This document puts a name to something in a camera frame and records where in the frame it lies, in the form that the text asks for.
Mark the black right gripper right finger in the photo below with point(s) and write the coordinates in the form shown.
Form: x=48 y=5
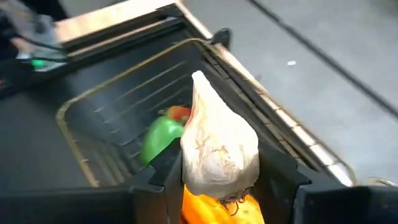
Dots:
x=280 y=193

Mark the white garlic bulb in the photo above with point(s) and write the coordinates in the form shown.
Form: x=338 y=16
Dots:
x=217 y=149

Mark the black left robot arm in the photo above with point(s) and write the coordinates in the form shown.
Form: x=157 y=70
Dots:
x=18 y=77

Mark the green bell pepper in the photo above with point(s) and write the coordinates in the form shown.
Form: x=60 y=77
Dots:
x=160 y=137

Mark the light wood table base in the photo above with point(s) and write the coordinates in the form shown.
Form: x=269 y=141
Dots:
x=118 y=17

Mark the black frame bracket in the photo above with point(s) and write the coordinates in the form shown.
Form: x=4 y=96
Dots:
x=222 y=37

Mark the large orange round vegetable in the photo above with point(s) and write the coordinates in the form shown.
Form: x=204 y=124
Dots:
x=178 y=113

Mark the orange red plastic pumpkin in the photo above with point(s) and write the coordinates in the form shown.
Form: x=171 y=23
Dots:
x=205 y=211

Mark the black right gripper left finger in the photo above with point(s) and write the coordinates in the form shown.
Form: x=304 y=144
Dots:
x=161 y=193

